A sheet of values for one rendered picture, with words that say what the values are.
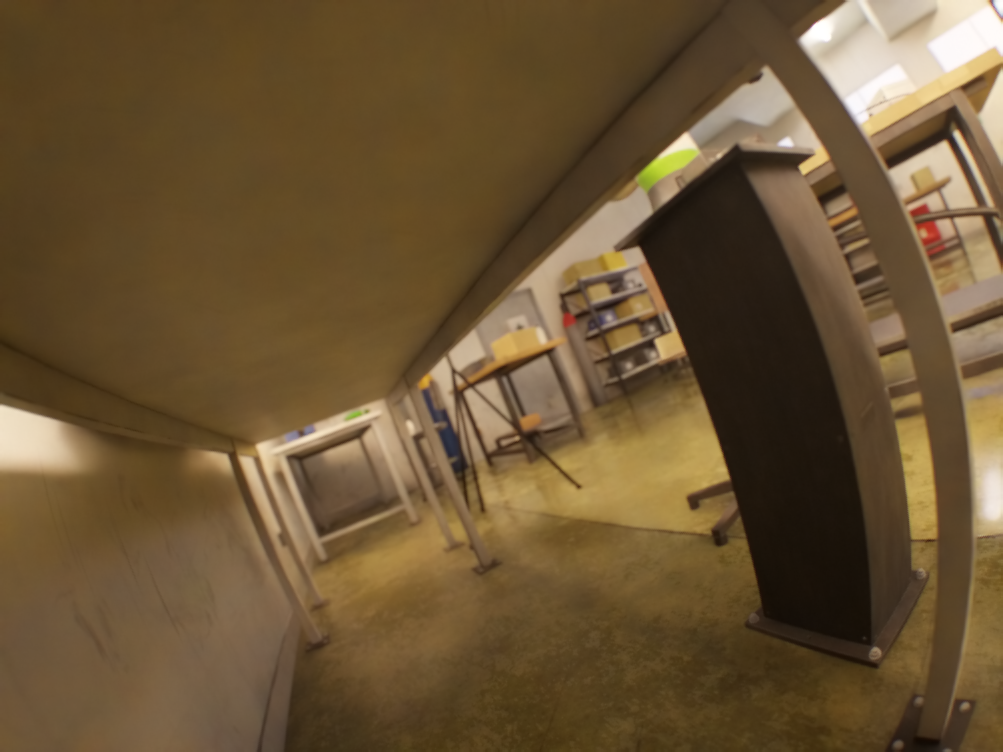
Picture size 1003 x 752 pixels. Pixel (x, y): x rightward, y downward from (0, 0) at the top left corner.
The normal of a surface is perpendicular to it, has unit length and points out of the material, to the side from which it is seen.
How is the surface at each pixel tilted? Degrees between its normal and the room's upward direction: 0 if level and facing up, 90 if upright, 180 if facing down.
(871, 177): 90
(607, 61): 180
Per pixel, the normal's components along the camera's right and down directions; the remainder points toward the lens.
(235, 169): 0.37, 0.93
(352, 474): 0.37, -0.21
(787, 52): -0.85, 0.32
